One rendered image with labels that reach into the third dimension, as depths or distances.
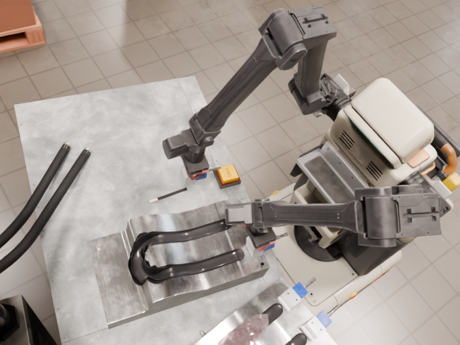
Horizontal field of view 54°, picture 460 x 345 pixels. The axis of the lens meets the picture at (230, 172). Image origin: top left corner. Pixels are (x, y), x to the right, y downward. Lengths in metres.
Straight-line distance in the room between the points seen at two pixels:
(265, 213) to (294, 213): 0.11
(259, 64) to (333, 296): 1.36
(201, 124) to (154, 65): 1.90
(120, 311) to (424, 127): 0.95
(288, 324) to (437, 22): 3.37
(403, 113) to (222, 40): 2.24
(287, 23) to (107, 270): 0.86
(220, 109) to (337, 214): 0.41
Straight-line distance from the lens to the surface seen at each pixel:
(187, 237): 1.41
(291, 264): 2.13
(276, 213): 1.07
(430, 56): 3.95
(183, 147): 1.26
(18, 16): 3.05
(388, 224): 0.85
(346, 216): 0.90
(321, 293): 2.13
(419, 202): 0.87
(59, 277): 1.47
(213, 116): 1.15
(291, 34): 0.97
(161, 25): 3.35
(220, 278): 1.38
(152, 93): 1.83
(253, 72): 1.03
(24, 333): 1.45
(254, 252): 1.38
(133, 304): 1.36
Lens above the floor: 2.17
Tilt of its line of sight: 57 degrees down
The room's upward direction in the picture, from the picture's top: 19 degrees clockwise
